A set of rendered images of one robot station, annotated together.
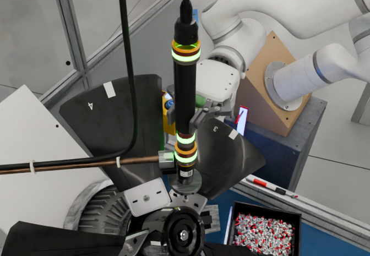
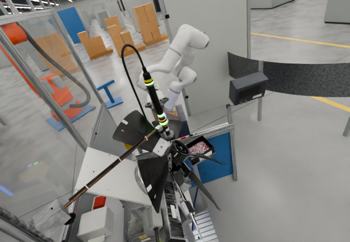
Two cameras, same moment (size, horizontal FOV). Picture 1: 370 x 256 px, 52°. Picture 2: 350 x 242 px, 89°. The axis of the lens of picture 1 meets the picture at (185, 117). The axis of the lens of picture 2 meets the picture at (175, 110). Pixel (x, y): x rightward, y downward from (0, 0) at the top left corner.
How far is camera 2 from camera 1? 0.42 m
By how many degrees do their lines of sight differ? 26
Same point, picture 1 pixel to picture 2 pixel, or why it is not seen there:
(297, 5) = (163, 63)
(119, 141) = (139, 135)
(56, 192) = (126, 176)
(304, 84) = (173, 98)
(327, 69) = (176, 88)
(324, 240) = (213, 141)
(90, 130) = (128, 138)
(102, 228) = not seen: hidden behind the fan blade
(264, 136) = not seen: hidden behind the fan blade
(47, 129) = (107, 157)
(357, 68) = (184, 82)
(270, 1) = (155, 66)
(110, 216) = not seen: hidden behind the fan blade
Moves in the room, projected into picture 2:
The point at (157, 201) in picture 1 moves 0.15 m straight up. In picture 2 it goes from (165, 145) to (157, 125)
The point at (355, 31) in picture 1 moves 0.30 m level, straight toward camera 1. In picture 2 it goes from (176, 73) to (186, 87)
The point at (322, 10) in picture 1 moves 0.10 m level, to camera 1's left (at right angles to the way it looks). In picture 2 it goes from (170, 60) to (157, 67)
